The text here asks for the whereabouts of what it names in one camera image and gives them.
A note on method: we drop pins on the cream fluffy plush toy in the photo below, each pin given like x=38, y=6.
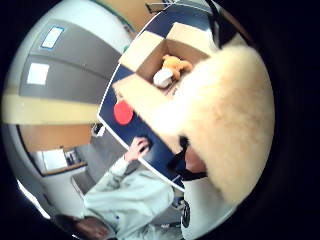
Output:
x=226, y=123

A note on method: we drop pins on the red round disc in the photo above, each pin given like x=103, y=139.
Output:
x=123, y=112

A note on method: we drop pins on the open cardboard box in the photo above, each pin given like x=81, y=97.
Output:
x=143, y=93

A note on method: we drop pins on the orange plush toy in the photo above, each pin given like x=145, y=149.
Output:
x=176, y=65

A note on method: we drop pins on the the person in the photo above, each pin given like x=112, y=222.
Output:
x=130, y=203

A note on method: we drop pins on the white plush toy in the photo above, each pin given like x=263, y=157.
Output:
x=162, y=78

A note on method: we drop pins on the glass window with wooden sill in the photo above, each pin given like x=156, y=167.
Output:
x=58, y=160

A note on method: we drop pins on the wooden door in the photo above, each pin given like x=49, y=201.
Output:
x=128, y=11

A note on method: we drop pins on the grey double door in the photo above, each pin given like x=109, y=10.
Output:
x=66, y=66

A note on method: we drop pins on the wooden wall panel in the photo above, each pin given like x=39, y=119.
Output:
x=55, y=137

